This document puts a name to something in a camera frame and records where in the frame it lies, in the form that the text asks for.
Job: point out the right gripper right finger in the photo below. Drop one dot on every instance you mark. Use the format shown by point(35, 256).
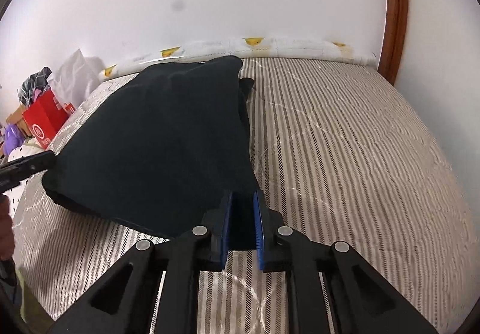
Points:
point(330, 288)

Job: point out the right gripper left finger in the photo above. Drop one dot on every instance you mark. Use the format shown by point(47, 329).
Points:
point(153, 288)

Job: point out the black sweatshirt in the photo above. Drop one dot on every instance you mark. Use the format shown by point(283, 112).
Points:
point(161, 150)

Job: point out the dark plaid clothes pile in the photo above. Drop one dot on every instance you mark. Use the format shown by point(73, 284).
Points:
point(33, 87)

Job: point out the person left hand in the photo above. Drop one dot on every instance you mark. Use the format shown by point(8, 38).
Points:
point(7, 239)

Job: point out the white dotted fabric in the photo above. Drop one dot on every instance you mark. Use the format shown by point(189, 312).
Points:
point(21, 152)

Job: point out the purple plastic bag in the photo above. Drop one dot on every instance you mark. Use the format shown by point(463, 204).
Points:
point(14, 138)

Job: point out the orange wooden side table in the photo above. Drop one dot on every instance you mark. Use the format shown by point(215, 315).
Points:
point(17, 119)

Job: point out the red shopping bag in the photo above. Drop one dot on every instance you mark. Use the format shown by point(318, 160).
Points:
point(46, 116)

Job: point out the green blanket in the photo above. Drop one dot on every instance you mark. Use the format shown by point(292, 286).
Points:
point(31, 310)

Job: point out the white paper shopping bag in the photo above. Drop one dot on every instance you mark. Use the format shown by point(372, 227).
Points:
point(75, 80)

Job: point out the striped quilted mattress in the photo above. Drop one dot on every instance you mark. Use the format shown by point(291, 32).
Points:
point(343, 156)

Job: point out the white lemon print sheet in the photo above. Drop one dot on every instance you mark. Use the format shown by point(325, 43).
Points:
point(243, 48)

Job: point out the brown wooden door frame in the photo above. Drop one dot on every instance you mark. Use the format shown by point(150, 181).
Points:
point(394, 37)

